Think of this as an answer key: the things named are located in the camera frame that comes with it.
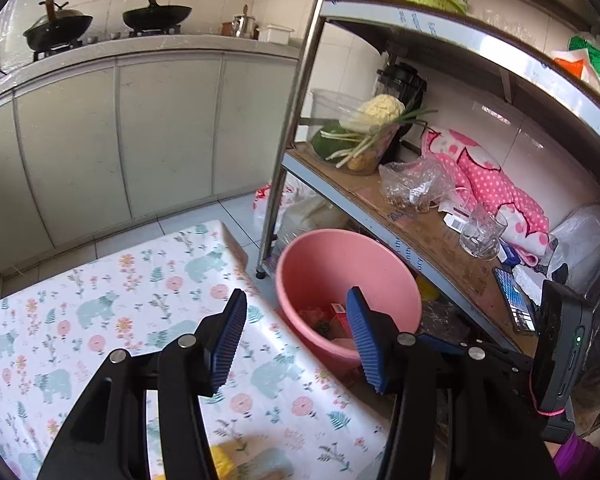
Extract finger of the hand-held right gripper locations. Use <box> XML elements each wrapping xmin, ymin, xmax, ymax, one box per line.
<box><xmin>416</xmin><ymin>332</ymin><xmax>487</xmax><ymax>357</ymax></box>

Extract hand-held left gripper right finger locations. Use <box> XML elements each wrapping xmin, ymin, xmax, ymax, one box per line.
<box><xmin>346</xmin><ymin>285</ymin><xmax>556</xmax><ymax>480</ymax></box>

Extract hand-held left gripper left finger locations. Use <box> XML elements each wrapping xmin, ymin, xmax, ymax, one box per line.
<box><xmin>37</xmin><ymin>288</ymin><xmax>249</xmax><ymax>480</ymax></box>

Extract pink plastic basin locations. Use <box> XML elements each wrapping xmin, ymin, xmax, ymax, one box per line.
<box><xmin>275</xmin><ymin>228</ymin><xmax>424</xmax><ymax>367</ymax></box>

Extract person's right forearm purple sleeve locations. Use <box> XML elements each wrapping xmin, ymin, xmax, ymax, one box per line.
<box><xmin>552</xmin><ymin>432</ymin><xmax>600</xmax><ymax>480</ymax></box>

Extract small red box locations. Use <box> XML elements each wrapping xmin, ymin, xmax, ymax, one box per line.
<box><xmin>329</xmin><ymin>302</ymin><xmax>353</xmax><ymax>334</ymax></box>

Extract yellow container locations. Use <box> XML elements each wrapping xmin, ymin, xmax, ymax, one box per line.
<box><xmin>414</xmin><ymin>274</ymin><xmax>442</xmax><ymax>307</ymax></box>

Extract smartphone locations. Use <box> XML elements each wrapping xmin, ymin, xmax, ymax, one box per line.
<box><xmin>492</xmin><ymin>266</ymin><xmax>537</xmax><ymax>335</ymax></box>

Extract white foam piece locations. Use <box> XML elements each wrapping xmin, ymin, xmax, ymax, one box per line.
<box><xmin>512</xmin><ymin>264</ymin><xmax>546</xmax><ymax>304</ymax></box>

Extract small blue packet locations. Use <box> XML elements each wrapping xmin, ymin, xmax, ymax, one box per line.
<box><xmin>500</xmin><ymin>242</ymin><xmax>524</xmax><ymax>266</ymax></box>

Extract white translucent plastic bag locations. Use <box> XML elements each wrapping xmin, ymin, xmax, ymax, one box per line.
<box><xmin>547</xmin><ymin>204</ymin><xmax>600</xmax><ymax>287</ymax></box>

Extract clear glass cup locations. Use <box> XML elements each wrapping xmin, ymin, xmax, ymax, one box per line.
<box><xmin>458</xmin><ymin>203</ymin><xmax>510</xmax><ymax>261</ymax></box>

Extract blurred yellow item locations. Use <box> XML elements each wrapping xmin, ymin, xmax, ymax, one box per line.
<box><xmin>209</xmin><ymin>441</ymin><xmax>242</xmax><ymax>480</ymax></box>

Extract small white labelled box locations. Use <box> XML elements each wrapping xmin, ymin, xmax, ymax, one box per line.
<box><xmin>442</xmin><ymin>209</ymin><xmax>474</xmax><ymax>234</ymax></box>

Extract floral bear print tablecloth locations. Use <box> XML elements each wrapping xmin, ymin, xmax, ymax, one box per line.
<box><xmin>0</xmin><ymin>218</ymin><xmax>397</xmax><ymax>480</ymax></box>

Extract white sack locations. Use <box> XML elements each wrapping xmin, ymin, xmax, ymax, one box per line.
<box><xmin>279</xmin><ymin>194</ymin><xmax>352</xmax><ymax>242</ymax></box>

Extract clear plastic bag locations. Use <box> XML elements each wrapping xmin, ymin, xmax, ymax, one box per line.
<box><xmin>378</xmin><ymin>155</ymin><xmax>464</xmax><ymax>214</ymax></box>

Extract pink polka dot cloth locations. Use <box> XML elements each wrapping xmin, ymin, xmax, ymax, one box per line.
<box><xmin>419</xmin><ymin>127</ymin><xmax>552</xmax><ymax>267</ymax></box>

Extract dark green vegetable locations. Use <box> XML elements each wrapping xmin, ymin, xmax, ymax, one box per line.
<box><xmin>311</xmin><ymin>130</ymin><xmax>352</xmax><ymax>160</ymax></box>

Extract green onions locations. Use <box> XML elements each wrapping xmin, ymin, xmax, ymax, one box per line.
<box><xmin>320</xmin><ymin>107</ymin><xmax>439</xmax><ymax>169</ymax></box>

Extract grey kitchen cabinet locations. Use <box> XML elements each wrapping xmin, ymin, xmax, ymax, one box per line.
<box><xmin>0</xmin><ymin>34</ymin><xmax>304</xmax><ymax>282</ymax></box>

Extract white cauliflower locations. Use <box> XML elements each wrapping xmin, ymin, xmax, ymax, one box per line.
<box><xmin>341</xmin><ymin>93</ymin><xmax>406</xmax><ymax>131</ymax></box>

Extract clear plastic vegetable container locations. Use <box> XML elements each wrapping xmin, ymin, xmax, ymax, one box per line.
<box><xmin>309</xmin><ymin>88</ymin><xmax>407</xmax><ymax>176</ymax></box>

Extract black blender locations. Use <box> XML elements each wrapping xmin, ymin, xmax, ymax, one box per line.
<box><xmin>376</xmin><ymin>62</ymin><xmax>428</xmax><ymax>164</ymax></box>

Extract orange and green printed bag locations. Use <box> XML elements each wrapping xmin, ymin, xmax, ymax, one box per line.
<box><xmin>550</xmin><ymin>33</ymin><xmax>600</xmax><ymax>115</ymax></box>

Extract white rectangular container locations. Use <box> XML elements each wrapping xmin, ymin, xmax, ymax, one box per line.
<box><xmin>257</xmin><ymin>23</ymin><xmax>295</xmax><ymax>45</ymax></box>

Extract metal shelf rack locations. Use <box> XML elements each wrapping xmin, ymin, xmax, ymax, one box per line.
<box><xmin>256</xmin><ymin>0</ymin><xmax>600</xmax><ymax>443</ymax></box>

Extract steel kettle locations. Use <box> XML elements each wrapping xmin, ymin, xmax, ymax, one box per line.
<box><xmin>231</xmin><ymin>4</ymin><xmax>259</xmax><ymax>40</ymax></box>

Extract gas stove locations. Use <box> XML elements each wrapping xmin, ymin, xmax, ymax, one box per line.
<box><xmin>32</xmin><ymin>24</ymin><xmax>185</xmax><ymax>64</ymax></box>

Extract black wok with glass lid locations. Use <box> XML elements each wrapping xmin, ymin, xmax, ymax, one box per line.
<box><xmin>22</xmin><ymin>0</ymin><xmax>94</xmax><ymax>54</ymax></box>

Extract black wok with wooden handle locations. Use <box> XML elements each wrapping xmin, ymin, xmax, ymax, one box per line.
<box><xmin>122</xmin><ymin>0</ymin><xmax>194</xmax><ymax>33</ymax></box>

